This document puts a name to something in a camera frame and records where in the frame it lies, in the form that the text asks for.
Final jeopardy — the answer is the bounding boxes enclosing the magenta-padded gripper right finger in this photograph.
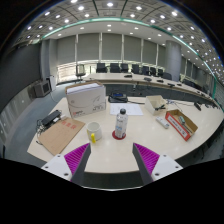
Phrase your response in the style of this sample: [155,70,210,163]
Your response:
[131,142,184,186]

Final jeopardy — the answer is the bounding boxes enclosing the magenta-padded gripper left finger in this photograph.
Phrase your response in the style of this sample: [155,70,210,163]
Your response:
[40,142,92,186]

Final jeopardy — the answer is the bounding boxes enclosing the clear plastic water bottle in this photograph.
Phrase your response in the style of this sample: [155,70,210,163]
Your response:
[114,108,129,139]

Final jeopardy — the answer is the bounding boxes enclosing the open red-sided cardboard box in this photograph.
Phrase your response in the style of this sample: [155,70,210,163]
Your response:
[164,109,199,142]

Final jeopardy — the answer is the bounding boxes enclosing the black power strip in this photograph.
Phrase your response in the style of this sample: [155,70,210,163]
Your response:
[38,109,63,129]

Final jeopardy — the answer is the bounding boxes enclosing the white printed paper sheet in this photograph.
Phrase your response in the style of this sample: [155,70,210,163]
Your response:
[109,102,144,117]

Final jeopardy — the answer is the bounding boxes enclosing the small open white box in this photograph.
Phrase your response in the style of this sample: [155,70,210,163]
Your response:
[144,95,168,116]

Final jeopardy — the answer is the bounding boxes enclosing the large white cardboard box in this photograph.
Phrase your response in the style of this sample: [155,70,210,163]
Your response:
[65,81,108,119]

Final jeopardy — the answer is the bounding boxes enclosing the black desk phone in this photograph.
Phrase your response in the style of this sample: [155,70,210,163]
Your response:
[108,91,129,103]

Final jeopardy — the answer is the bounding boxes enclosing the grey CRT monitor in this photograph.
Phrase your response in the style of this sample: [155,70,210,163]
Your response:
[33,79,53,98]

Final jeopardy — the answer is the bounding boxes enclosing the long curved conference desk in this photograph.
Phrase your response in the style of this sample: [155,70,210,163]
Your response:
[83,72,218,108]

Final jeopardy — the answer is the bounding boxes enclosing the single black swivel chair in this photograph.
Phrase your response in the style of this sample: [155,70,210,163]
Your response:
[75,63,87,77]

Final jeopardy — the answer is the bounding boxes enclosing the row of black office chairs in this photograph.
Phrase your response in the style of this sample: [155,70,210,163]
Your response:
[95,62,174,81]

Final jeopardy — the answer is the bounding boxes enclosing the group of ceiling lights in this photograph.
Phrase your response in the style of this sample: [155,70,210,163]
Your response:
[26,0,224,78]

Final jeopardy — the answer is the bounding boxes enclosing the white mug with yellow handle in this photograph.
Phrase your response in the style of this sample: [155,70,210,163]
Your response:
[86,121,103,144]

